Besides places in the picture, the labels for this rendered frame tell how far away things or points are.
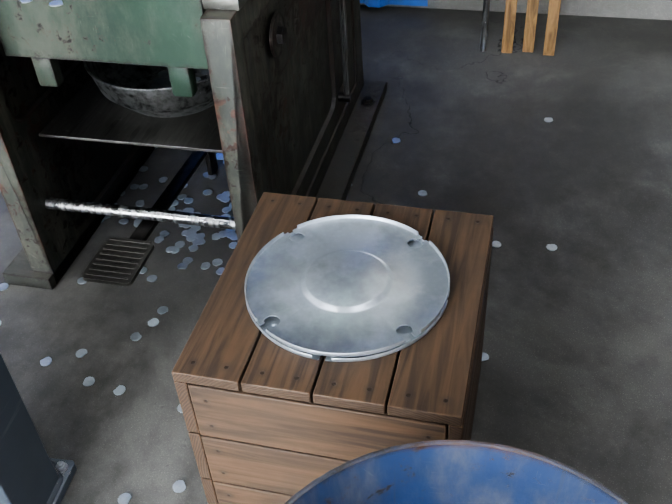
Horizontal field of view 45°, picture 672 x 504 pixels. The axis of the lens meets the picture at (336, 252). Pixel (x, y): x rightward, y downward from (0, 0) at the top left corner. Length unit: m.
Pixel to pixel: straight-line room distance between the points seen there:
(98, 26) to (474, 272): 0.75
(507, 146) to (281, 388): 1.20
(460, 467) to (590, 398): 0.69
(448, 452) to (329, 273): 0.41
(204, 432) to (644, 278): 0.98
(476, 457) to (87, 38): 0.98
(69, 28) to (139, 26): 0.13
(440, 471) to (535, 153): 1.33
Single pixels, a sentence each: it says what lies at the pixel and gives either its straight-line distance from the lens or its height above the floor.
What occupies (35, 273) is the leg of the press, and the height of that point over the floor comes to 0.03.
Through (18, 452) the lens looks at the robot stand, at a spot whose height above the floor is 0.16.
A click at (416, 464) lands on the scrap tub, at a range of 0.84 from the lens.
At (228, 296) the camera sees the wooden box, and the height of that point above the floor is 0.35.
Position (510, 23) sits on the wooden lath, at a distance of 2.50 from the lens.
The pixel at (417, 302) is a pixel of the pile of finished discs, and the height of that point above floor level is 0.36.
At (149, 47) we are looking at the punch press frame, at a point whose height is 0.53.
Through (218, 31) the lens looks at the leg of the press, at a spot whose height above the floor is 0.60.
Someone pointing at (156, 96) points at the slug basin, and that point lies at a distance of 1.59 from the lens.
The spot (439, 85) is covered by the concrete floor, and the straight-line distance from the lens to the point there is 2.35.
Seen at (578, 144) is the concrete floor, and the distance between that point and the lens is 2.13.
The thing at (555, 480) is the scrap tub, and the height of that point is 0.46.
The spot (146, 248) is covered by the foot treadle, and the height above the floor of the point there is 0.16.
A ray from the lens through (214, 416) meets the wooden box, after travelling 1.13.
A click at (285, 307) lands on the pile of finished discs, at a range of 1.13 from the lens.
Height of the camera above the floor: 1.14
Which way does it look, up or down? 40 degrees down
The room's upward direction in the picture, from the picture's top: 4 degrees counter-clockwise
